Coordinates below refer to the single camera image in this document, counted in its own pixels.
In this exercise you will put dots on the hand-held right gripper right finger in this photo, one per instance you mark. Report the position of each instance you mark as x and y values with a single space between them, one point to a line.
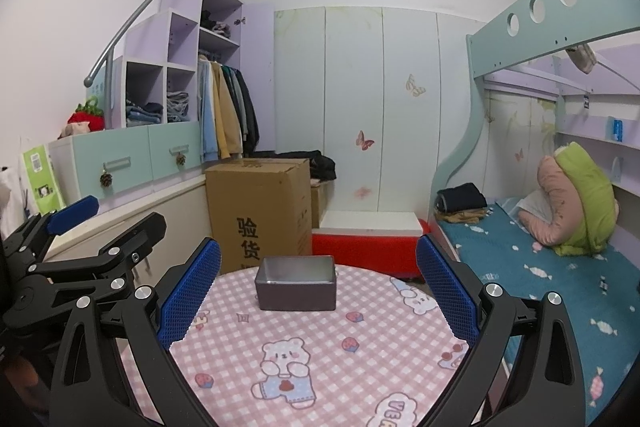
447 292

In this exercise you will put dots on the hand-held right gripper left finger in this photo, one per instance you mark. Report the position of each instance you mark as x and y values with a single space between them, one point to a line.
192 292

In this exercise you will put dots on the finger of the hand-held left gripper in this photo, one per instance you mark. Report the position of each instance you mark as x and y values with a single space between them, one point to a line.
135 232
75 209

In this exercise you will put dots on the metal tin box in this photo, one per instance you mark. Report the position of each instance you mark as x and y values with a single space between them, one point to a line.
295 287

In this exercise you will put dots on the cream cabinet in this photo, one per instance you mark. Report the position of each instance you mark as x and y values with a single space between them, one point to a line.
150 207

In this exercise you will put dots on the pine cone ornament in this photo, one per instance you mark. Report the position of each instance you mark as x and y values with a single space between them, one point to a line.
106 179
181 159

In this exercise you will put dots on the green and white package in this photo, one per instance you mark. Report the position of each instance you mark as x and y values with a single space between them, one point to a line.
42 177

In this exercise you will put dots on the white cloth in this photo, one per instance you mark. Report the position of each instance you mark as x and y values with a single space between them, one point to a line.
10 202

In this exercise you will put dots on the teal drawer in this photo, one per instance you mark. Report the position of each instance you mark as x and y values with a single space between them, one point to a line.
110 152
175 142

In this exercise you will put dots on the folded tan clothes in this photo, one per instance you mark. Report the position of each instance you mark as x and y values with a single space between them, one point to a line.
460 217

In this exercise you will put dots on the strawberry plush toy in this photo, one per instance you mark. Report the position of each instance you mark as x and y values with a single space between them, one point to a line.
87 117

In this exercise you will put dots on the folded dark clothes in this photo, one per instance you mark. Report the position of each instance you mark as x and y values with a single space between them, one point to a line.
462 197

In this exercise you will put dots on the red bench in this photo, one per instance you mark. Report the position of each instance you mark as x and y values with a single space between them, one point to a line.
360 252

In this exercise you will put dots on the teal printed bed sheet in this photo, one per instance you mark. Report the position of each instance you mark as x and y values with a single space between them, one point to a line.
550 287

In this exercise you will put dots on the white bench top board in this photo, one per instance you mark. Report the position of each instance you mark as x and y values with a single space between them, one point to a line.
370 222

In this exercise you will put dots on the large printed cardboard box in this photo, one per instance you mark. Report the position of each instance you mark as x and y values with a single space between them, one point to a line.
255 202

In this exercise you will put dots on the folded jeans stack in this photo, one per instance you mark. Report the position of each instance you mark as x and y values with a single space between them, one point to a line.
142 112

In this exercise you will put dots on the white pillow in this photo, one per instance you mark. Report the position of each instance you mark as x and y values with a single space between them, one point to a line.
532 206

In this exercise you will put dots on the faded pink butterfly sticker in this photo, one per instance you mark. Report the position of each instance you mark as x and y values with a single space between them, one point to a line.
362 193

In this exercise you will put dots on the pink quilt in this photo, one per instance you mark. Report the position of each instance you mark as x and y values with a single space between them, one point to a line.
547 202

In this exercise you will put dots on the pink checkered tablecloth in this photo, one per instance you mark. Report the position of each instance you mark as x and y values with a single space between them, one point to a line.
320 337

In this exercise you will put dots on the light blue hanging shirt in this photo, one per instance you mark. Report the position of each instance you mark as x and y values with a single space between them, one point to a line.
206 112

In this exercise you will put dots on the yellow hanging jacket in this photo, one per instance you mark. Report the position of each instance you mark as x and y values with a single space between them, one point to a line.
225 112

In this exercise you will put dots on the small cardboard box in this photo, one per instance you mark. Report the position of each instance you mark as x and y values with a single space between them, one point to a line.
319 204

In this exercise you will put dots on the dark hanging jackets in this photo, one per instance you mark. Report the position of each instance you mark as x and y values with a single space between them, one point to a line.
245 107

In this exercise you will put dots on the green quilt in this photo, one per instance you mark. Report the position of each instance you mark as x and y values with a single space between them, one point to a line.
590 197

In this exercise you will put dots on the black clothes pile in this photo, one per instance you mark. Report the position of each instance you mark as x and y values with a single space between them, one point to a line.
320 164

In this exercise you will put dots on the purple shelf unit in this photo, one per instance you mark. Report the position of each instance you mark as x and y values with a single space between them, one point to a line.
145 42

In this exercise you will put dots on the yellow butterfly sticker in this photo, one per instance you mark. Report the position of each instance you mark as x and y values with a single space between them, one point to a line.
415 85

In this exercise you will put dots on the grey metal handrail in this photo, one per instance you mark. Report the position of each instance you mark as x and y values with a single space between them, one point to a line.
150 2

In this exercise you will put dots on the dark clothes on shelf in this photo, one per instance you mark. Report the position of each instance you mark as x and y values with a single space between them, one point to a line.
215 26

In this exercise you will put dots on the small blue box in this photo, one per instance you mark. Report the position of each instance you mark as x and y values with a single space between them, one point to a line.
618 129

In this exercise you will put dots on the grey hanging pouch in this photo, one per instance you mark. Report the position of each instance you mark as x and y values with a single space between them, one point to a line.
582 59

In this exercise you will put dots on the bunk bed frame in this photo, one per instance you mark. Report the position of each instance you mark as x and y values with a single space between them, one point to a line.
550 17

